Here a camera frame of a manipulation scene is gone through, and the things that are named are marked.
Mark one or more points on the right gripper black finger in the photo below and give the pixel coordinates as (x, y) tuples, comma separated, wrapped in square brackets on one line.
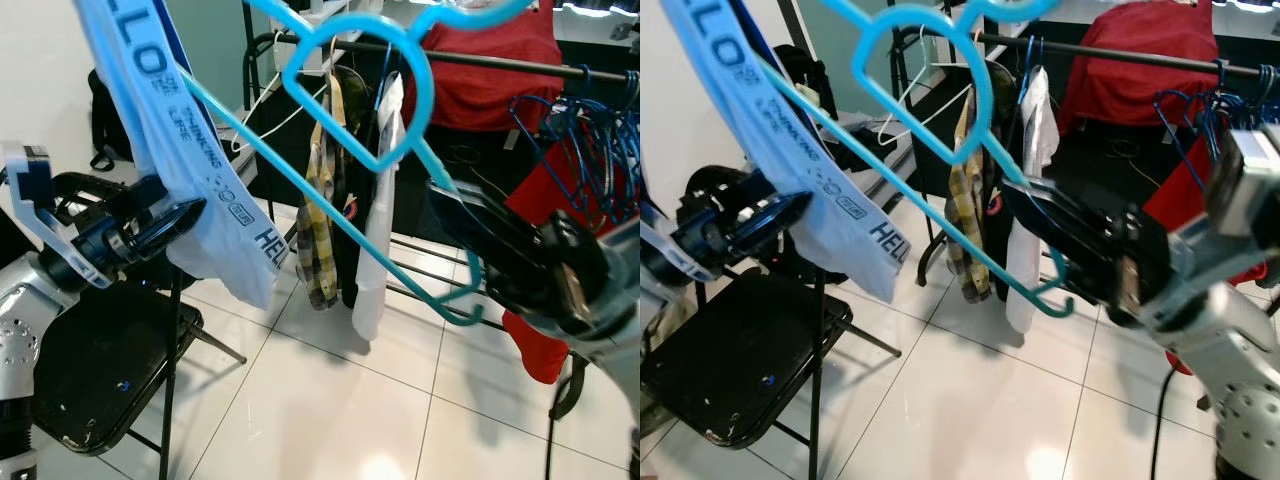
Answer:
[(1050, 222), (480, 218)]

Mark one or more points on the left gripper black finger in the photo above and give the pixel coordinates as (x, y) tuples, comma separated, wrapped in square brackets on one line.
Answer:
[(170, 218), (775, 218)]

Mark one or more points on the teal plastic hanger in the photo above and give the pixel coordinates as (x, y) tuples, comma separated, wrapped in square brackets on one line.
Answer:
[(429, 100), (990, 100)]

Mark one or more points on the white collared shirt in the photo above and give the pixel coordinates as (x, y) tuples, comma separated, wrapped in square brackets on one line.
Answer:
[(378, 270), (1025, 270)]

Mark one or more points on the black printed T-shirt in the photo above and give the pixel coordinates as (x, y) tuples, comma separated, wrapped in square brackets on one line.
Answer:
[(995, 240), (352, 250)]

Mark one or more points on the yellow grey plaid shirt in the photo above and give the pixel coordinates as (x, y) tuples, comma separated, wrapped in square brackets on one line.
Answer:
[(965, 230), (322, 230)]

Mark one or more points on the black backpack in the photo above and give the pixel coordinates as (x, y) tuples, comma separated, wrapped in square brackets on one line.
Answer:
[(800, 75), (100, 120)]

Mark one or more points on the red cloth covered table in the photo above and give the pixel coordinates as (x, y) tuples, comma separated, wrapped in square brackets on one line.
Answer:
[(1140, 70), (490, 90)]

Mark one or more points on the black metal clothes rack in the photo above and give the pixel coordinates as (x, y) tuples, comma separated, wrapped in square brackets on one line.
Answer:
[(500, 62), (1100, 51)]

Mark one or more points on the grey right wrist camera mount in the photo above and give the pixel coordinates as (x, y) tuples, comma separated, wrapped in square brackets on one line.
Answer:
[(1250, 180)]

